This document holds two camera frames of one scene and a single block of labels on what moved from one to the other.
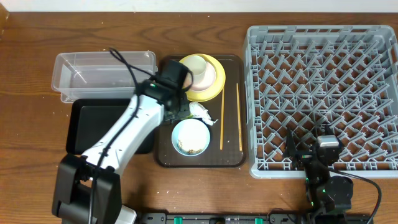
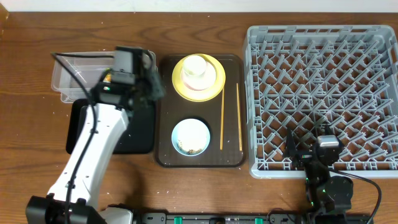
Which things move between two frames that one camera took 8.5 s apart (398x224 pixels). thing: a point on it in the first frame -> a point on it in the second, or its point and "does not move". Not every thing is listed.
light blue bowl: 191,137 does not move
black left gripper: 175,109 -> 154,86
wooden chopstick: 221,140 does not move
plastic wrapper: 198,110 -> 107,78
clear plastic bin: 102,75 does not move
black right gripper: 291,151 does not move
